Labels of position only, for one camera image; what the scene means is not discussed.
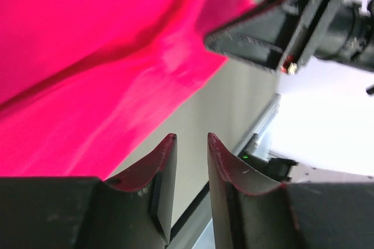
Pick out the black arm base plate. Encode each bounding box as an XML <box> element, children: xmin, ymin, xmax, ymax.
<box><xmin>239</xmin><ymin>153</ymin><xmax>298</xmax><ymax>182</ymax></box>

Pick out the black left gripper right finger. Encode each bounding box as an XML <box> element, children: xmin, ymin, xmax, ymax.
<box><xmin>207</xmin><ymin>133</ymin><xmax>373</xmax><ymax>248</ymax></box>

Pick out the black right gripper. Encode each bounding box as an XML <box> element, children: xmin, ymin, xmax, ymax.
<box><xmin>205</xmin><ymin>0</ymin><xmax>342</xmax><ymax>70</ymax></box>

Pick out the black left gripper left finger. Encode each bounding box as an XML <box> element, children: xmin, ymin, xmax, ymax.
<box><xmin>1</xmin><ymin>134</ymin><xmax>177</xmax><ymax>248</ymax></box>

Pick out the pink red t shirt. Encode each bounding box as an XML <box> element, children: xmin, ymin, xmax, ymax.
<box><xmin>1</xmin><ymin>0</ymin><xmax>253</xmax><ymax>178</ymax></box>

